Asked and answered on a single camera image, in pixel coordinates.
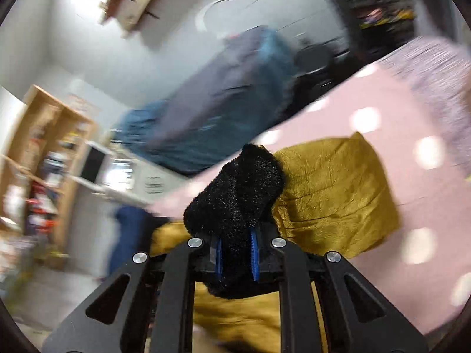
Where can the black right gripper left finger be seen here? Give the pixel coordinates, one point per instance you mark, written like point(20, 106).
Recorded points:
point(145, 306)

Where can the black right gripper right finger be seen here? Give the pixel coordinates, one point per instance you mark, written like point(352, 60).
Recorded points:
point(327, 305)

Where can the mustard yellow satin jacket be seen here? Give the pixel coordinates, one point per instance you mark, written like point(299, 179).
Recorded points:
point(323, 195)

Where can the navy blue garment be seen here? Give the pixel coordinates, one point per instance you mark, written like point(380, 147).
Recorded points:
point(136, 227)

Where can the pink polka dot bedsheet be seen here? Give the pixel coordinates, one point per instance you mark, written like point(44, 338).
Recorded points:
point(423, 267)

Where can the white appliance with screen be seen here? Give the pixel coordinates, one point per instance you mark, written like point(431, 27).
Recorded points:
point(121, 176)

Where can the wooden bookshelf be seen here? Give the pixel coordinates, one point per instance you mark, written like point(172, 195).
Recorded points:
point(37, 189)

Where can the grey and teal duvet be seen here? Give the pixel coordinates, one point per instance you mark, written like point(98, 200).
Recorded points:
point(240, 93)

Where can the black round stool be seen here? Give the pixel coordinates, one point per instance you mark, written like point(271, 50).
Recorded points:
point(315, 61)

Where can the mauve knitted blanket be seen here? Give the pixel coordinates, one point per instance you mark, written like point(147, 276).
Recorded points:
point(437, 71)

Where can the black wire storage rack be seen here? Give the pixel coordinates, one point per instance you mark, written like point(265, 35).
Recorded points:
point(375, 28)

